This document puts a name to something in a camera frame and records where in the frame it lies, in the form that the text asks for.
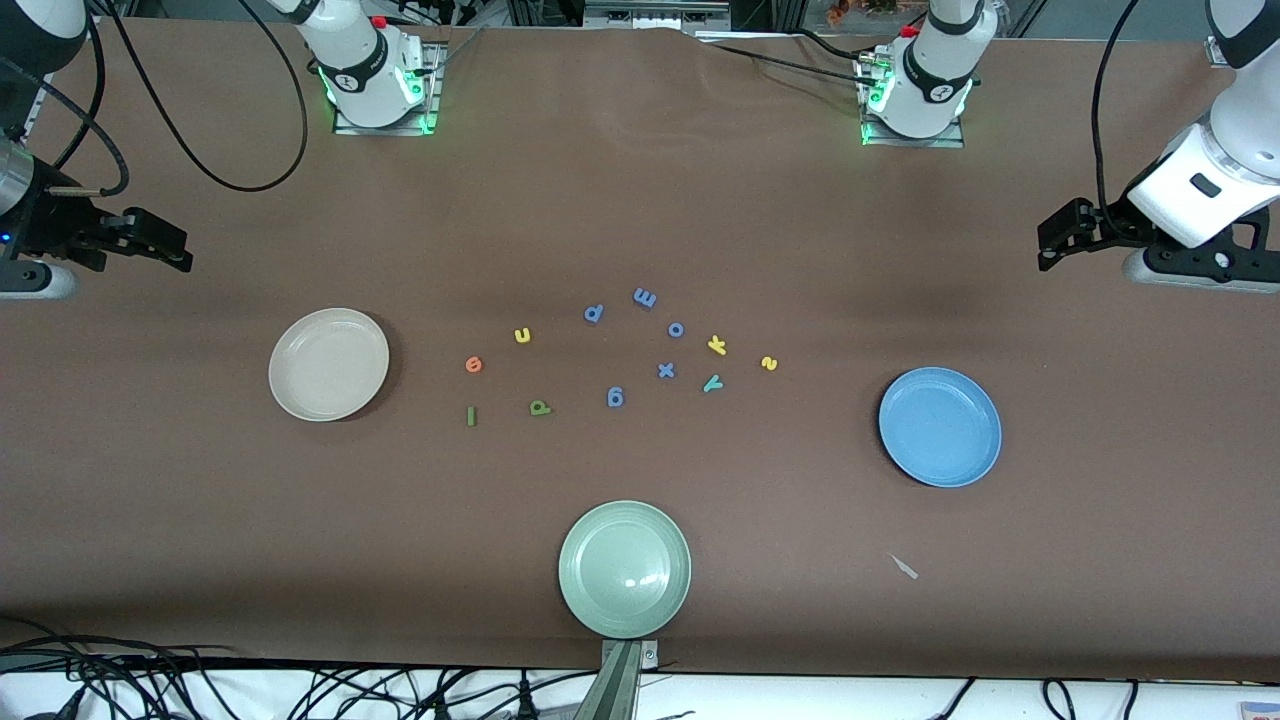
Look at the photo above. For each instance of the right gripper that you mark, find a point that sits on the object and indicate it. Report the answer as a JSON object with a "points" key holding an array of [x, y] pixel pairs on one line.
{"points": [[45, 222]]}

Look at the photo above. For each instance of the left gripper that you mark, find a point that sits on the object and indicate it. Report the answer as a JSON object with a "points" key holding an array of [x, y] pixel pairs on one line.
{"points": [[1109, 222]]}

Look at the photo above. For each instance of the yellow foam letter k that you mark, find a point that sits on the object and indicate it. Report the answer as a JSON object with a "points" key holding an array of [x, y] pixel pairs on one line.
{"points": [[716, 346]]}

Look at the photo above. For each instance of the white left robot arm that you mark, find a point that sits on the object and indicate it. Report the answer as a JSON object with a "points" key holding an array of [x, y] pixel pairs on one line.
{"points": [[935, 80]]}

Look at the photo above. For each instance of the beige round plate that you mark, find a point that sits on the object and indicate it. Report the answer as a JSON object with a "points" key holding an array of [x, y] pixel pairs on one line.
{"points": [[330, 365]]}

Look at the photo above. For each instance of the blue round plate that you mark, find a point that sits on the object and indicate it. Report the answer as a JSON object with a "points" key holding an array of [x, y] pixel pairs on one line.
{"points": [[940, 430]]}

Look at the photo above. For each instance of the orange background object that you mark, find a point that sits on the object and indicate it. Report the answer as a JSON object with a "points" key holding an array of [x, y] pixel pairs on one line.
{"points": [[850, 8]]}

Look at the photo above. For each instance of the small white paper scrap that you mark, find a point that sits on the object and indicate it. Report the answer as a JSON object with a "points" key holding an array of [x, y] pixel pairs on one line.
{"points": [[905, 568]]}

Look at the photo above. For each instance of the blue foam letter m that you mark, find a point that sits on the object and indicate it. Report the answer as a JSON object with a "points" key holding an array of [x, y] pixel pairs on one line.
{"points": [[645, 298]]}

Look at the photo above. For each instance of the brown table cover sheet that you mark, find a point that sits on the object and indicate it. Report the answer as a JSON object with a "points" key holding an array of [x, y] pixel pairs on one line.
{"points": [[640, 200]]}

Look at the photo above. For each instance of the blue foam letter d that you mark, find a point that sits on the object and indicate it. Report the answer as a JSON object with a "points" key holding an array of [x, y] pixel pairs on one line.
{"points": [[599, 310]]}

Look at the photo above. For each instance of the green round plate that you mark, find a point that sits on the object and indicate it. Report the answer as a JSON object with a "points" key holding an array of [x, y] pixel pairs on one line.
{"points": [[625, 570]]}

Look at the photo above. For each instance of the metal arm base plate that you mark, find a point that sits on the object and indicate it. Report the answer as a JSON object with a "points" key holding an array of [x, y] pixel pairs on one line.
{"points": [[385, 131], [915, 143]]}

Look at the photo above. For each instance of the aluminium frame profile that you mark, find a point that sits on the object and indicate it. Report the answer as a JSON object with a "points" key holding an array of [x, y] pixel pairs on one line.
{"points": [[1215, 55], [655, 15]]}

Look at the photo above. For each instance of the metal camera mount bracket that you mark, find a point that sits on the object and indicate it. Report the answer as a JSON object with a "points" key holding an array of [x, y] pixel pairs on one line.
{"points": [[618, 690]]}

